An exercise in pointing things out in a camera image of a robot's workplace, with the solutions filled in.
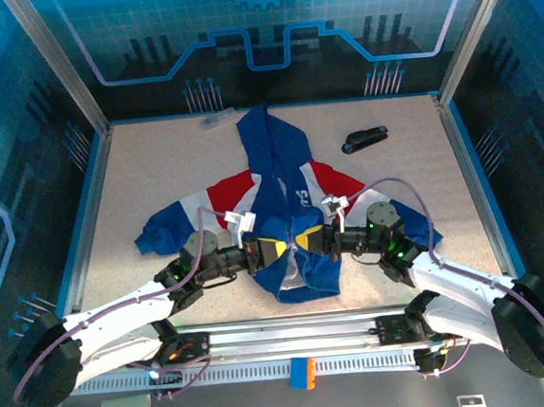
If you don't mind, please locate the blue red white jacket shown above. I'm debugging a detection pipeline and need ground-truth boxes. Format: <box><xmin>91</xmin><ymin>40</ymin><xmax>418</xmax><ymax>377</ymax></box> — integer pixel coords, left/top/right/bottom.
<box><xmin>123</xmin><ymin>87</ymin><xmax>450</xmax><ymax>318</ymax></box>

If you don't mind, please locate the black stapler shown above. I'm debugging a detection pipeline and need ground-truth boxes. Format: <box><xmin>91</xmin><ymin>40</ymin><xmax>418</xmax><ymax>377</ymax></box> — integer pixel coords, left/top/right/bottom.
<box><xmin>339</xmin><ymin>125</ymin><xmax>391</xmax><ymax>156</ymax></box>

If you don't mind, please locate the blue orange block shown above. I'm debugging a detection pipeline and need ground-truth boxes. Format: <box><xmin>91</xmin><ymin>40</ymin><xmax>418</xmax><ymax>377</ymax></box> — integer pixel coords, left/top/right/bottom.
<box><xmin>288</xmin><ymin>354</ymin><xmax>319</xmax><ymax>393</ymax></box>

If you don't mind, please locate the clear plastic piece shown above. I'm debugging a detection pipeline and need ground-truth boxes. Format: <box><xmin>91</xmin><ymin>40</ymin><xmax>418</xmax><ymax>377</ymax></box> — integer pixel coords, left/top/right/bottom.
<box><xmin>198</xmin><ymin>105</ymin><xmax>238</xmax><ymax>133</ymax></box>

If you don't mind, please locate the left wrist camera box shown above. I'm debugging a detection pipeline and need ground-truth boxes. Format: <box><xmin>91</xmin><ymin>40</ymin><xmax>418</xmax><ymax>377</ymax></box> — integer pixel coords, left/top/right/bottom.
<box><xmin>223</xmin><ymin>208</ymin><xmax>259</xmax><ymax>247</ymax></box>

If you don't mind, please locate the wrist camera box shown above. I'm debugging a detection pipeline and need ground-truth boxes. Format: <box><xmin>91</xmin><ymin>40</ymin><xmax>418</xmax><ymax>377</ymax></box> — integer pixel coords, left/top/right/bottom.
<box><xmin>320</xmin><ymin>193</ymin><xmax>352</xmax><ymax>231</ymax></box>
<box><xmin>223</xmin><ymin>208</ymin><xmax>259</xmax><ymax>247</ymax></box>

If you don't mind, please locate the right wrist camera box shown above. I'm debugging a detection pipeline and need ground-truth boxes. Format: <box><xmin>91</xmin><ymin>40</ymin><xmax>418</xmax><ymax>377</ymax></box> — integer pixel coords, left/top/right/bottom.
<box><xmin>320</xmin><ymin>193</ymin><xmax>352</xmax><ymax>231</ymax></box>

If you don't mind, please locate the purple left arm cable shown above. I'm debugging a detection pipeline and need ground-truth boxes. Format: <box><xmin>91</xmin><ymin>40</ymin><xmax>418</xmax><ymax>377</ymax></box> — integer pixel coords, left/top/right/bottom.
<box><xmin>0</xmin><ymin>202</ymin><xmax>246</xmax><ymax>407</ymax></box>

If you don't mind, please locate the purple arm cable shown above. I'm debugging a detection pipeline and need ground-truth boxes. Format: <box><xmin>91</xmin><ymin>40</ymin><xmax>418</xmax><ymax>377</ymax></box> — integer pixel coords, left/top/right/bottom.
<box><xmin>0</xmin><ymin>202</ymin><xmax>246</xmax><ymax>407</ymax></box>
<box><xmin>341</xmin><ymin>163</ymin><xmax>544</xmax><ymax>394</ymax></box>

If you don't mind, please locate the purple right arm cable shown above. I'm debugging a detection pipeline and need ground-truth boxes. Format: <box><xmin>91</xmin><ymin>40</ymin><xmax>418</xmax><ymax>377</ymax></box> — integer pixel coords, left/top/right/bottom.
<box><xmin>341</xmin><ymin>163</ymin><xmax>544</xmax><ymax>394</ymax></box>

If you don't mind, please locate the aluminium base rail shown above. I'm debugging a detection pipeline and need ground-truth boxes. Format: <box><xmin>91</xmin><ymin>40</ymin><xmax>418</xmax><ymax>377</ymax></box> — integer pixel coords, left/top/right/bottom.
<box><xmin>175</xmin><ymin>302</ymin><xmax>461</xmax><ymax>365</ymax></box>

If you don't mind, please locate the slotted white cable duct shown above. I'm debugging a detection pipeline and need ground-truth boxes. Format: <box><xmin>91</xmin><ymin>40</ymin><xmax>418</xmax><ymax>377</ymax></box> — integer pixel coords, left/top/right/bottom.
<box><xmin>70</xmin><ymin>344</ymin><xmax>442</xmax><ymax>399</ymax></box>

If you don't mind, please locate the aluminium table side rail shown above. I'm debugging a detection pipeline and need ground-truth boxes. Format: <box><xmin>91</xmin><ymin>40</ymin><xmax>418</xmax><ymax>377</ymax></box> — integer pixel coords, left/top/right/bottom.
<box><xmin>39</xmin><ymin>124</ymin><xmax>131</xmax><ymax>319</ymax></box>
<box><xmin>433</xmin><ymin>86</ymin><xmax>538</xmax><ymax>305</ymax></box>

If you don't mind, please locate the aluminium frame post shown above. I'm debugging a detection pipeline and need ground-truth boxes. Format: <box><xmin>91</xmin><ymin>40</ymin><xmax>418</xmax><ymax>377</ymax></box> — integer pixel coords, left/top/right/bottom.
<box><xmin>428</xmin><ymin>0</ymin><xmax>529</xmax><ymax>104</ymax></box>
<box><xmin>0</xmin><ymin>0</ymin><xmax>116</xmax><ymax>144</ymax></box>

